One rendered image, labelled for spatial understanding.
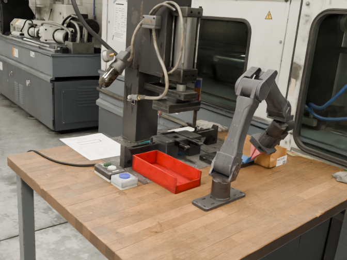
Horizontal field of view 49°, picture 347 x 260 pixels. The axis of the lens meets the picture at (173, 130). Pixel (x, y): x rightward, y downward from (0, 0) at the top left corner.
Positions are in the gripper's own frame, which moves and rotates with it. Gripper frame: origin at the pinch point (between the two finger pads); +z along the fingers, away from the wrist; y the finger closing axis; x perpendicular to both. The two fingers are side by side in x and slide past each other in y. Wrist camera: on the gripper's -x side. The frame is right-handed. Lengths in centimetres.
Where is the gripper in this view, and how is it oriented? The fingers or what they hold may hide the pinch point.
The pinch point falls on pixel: (251, 157)
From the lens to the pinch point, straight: 160.7
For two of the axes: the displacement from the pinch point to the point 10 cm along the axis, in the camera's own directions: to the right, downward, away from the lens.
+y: -5.7, -7.0, 4.3
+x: -7.1, 1.4, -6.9
